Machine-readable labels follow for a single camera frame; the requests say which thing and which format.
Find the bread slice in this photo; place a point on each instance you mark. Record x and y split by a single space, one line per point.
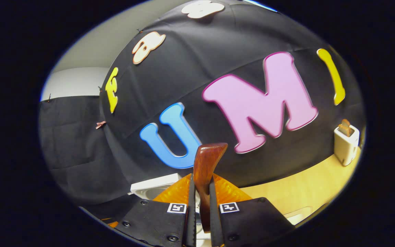
345 128

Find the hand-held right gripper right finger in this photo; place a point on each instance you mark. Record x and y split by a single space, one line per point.
249 223

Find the clear plastic container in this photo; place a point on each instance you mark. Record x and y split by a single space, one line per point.
300 210

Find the copper clip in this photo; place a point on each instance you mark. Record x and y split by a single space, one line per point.
100 125

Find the white rice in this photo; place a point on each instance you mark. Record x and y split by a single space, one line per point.
297 219

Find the white rice cooker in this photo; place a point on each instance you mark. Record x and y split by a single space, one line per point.
156 187

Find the black backdrop cloth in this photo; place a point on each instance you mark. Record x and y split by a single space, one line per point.
190 79

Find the brown wooden spoon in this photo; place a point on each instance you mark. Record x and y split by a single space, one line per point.
207 161

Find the white toaster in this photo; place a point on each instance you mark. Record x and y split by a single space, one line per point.
345 149

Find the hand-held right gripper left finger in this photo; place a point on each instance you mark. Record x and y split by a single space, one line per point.
156 223

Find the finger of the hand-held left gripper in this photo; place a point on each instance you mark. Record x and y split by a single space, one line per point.
113 224

